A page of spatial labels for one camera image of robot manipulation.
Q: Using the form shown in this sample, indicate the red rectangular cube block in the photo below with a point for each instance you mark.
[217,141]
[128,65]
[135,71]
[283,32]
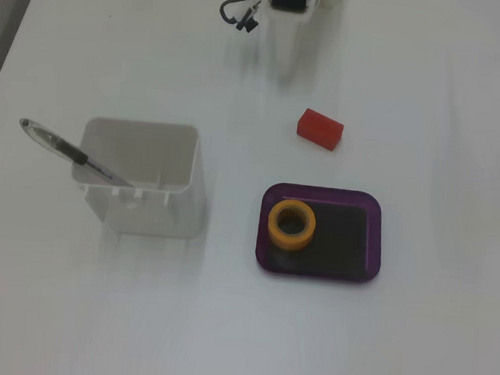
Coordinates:
[320,129]

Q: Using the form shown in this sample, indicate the white plastic container box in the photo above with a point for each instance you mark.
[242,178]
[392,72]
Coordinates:
[153,215]

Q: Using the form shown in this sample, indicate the yellow masking tape roll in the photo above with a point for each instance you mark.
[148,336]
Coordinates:
[274,232]

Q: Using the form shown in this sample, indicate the purple metal tray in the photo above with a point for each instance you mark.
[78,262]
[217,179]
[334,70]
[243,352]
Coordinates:
[375,239]

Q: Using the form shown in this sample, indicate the clear black ballpoint pen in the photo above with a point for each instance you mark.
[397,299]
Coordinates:
[70,151]

